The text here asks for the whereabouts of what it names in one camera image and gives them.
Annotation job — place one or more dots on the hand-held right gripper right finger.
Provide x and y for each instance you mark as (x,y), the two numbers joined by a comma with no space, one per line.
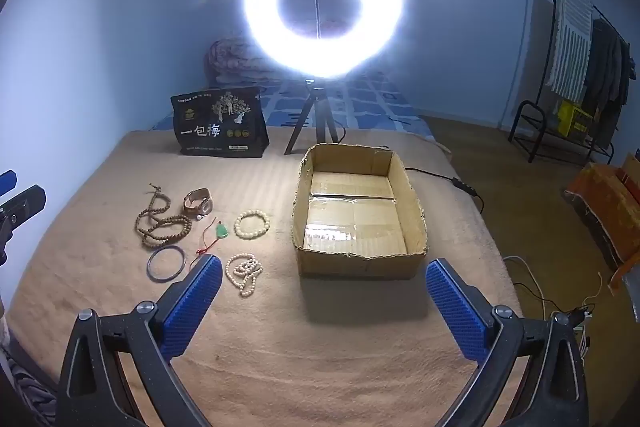
(457,312)

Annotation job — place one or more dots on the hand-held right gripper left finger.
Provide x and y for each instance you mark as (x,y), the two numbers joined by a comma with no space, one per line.
(195,302)

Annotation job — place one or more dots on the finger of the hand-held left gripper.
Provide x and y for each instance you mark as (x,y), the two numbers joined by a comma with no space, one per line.
(22,202)
(7,182)

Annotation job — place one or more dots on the silver bangle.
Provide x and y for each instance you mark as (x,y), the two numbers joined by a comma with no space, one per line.
(150,266)

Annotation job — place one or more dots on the cardboard box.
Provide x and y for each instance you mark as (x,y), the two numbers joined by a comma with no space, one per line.
(355,227)

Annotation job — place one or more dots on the power strip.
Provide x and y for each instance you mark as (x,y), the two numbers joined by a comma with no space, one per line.
(582,332)

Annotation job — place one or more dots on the black printed snack bag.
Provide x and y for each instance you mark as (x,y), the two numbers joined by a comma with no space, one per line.
(220,127)

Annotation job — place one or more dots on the orange box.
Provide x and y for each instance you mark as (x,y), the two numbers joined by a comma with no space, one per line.
(605,202)

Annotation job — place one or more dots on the grey patterned cloth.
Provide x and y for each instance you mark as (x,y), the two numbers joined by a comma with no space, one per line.
(25,397)

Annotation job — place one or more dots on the yellow box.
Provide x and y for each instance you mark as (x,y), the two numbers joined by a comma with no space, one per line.
(572,119)

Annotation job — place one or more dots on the blue patterned bed sheet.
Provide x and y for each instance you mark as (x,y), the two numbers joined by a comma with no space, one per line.
(370,102)

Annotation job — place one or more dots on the black tripod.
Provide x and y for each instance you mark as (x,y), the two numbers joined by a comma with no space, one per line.
(312,107)

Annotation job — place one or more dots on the folded floral quilt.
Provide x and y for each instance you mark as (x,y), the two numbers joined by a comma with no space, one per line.
(225,59)

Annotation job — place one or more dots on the dark hanging clothes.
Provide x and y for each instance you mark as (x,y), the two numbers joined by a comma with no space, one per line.
(607,72)

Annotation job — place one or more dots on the striped towel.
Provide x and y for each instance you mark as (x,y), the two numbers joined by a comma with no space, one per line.
(570,37)

